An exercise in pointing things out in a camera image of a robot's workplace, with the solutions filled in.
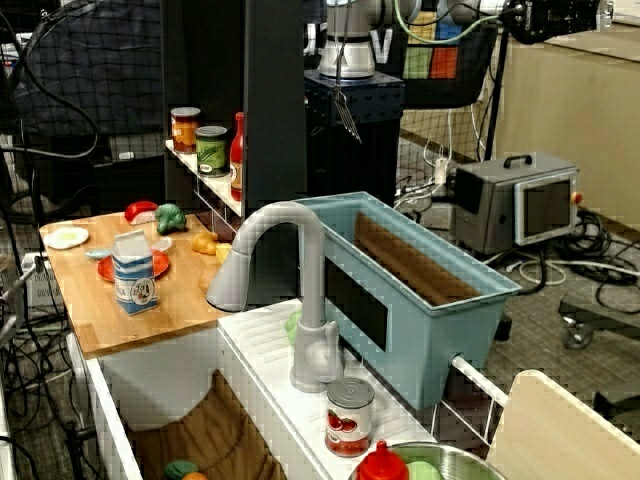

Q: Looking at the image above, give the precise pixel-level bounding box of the light blue plastic bin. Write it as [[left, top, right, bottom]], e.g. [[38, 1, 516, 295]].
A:
[[294, 191, 523, 411]]

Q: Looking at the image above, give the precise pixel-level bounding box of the orange beans can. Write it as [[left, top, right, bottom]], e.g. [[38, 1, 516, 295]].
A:
[[170, 106, 202, 154]]

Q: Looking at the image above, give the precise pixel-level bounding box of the dark blue pedestal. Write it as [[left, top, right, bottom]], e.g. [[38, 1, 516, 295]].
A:
[[303, 70, 406, 201]]

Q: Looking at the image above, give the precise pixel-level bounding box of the beige cabinet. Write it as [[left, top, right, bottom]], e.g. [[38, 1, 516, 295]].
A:
[[492, 19, 640, 231]]

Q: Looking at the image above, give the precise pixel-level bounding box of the light green toy lettuce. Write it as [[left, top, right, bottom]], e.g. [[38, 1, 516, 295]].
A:
[[284, 309, 304, 346]]

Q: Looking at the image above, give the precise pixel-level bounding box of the brown cloth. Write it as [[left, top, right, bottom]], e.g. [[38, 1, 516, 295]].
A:
[[127, 368, 289, 480]]

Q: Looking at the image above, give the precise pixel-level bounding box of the black wheeled cart base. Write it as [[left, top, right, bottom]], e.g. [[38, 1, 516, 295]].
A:
[[558, 294, 640, 351]]

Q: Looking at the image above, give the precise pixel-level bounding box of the toy fried egg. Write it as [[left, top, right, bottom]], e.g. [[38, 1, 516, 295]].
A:
[[43, 225, 91, 250]]

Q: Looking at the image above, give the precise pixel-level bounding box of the hanging metal spatula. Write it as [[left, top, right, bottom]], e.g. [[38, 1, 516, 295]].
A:
[[333, 0, 363, 145]]

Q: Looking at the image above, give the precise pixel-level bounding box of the tomato can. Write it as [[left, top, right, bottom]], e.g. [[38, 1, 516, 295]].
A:
[[324, 377, 376, 458]]

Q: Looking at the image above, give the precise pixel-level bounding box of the white labelled box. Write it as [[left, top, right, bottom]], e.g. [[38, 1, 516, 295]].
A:
[[22, 252, 66, 307]]

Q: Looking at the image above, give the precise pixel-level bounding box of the red sauce bottle with label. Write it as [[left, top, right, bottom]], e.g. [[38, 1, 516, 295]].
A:
[[229, 111, 247, 202]]

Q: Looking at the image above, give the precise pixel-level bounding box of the black robot tool head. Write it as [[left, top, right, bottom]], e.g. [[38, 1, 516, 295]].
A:
[[501, 0, 599, 45]]

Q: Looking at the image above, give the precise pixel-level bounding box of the metal bowl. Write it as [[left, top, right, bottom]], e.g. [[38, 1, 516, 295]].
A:
[[348, 442, 509, 480]]

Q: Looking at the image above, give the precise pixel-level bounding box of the green peas can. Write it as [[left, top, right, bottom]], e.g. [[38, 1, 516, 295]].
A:
[[194, 125, 230, 178]]

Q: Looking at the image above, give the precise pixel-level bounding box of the red round plate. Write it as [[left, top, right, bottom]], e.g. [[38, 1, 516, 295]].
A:
[[96, 248, 171, 284]]

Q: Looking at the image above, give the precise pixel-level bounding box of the light green toy fruit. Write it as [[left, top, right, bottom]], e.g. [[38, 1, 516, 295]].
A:
[[405, 459, 444, 480]]

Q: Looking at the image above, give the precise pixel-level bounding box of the black floor cable bundle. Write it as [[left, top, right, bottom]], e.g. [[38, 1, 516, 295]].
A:
[[549, 209, 640, 314]]

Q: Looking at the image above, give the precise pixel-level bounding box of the black mesh net panel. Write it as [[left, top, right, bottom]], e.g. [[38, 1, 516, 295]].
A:
[[9, 0, 166, 136]]

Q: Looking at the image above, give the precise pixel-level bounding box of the red bottle cap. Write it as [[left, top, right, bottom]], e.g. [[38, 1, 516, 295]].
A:
[[355, 439, 410, 480]]

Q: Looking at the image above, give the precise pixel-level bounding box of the light wooden board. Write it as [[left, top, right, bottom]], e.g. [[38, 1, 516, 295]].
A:
[[485, 369, 640, 480]]

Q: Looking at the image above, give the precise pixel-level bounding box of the blue white milk carton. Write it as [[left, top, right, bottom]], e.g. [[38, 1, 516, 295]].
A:
[[110, 229, 160, 317]]

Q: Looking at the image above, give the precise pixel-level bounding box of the grey robot arm base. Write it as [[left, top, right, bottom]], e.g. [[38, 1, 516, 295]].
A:
[[317, 0, 381, 80]]

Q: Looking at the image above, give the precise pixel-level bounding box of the black banner with coloured squares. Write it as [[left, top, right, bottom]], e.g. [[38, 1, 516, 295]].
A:
[[399, 0, 501, 109]]

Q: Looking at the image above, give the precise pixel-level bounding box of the green toy broccoli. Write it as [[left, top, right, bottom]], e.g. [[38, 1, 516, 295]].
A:
[[153, 202, 188, 236]]

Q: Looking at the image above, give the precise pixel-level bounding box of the white toy sink unit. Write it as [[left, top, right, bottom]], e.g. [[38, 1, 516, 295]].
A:
[[67, 297, 494, 480]]

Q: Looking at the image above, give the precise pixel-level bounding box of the white floor cable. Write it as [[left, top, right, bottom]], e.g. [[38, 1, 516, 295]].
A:
[[499, 247, 569, 287]]

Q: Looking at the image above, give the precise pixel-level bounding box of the grey control box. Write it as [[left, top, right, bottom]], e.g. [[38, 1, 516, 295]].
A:
[[453, 152, 581, 255]]

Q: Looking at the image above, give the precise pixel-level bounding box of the teach pendant with screen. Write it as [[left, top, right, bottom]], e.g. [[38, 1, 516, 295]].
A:
[[513, 172, 585, 247]]

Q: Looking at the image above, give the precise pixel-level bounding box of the toy croissant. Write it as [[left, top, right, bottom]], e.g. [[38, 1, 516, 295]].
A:
[[192, 230, 221, 256]]

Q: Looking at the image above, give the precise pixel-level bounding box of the green cable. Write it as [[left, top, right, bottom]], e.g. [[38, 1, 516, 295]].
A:
[[393, 0, 504, 45]]

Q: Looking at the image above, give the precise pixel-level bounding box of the white wire rack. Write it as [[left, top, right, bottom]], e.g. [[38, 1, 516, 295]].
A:
[[432, 352, 509, 446]]

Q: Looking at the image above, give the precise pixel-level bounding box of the black toy kitchen cabinet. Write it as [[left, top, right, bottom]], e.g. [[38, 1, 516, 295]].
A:
[[162, 0, 307, 236]]

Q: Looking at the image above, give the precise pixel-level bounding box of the grey toy faucet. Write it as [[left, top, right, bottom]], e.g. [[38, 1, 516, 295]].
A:
[[205, 200, 346, 395]]

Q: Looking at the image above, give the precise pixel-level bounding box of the dark green toy vegetable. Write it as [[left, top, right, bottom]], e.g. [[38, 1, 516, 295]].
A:
[[164, 459, 200, 480]]

